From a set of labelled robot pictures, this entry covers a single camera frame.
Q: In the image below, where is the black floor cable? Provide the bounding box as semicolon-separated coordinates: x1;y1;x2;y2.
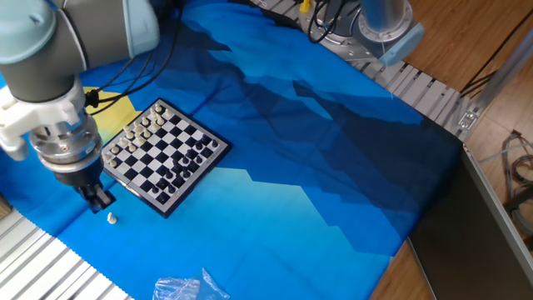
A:
459;7;533;99

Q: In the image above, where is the clear plastic zip bag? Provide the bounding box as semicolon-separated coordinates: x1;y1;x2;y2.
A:
152;267;232;300

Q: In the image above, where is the blue mountain print cloth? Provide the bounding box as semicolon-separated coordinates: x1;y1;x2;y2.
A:
0;0;463;300

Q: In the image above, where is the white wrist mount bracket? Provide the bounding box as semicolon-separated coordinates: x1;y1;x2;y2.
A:
0;81;87;163

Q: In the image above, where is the aluminium corner bracket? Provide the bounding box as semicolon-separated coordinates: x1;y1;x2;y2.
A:
456;108;480;131

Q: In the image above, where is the black aluminium framed panel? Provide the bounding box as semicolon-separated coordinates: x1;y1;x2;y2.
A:
406;143;533;300

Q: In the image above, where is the black white folding chessboard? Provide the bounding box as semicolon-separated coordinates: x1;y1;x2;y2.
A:
102;97;232;219

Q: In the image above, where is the grey cable bundle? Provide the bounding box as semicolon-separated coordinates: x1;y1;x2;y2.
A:
478;129;533;238

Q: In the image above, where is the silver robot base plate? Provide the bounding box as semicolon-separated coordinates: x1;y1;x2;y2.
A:
298;3;376;63

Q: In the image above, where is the aluminium frame beam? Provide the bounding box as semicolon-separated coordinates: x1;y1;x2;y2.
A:
457;28;533;141

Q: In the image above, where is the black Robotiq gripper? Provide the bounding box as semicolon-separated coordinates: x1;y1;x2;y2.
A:
52;157;117;213

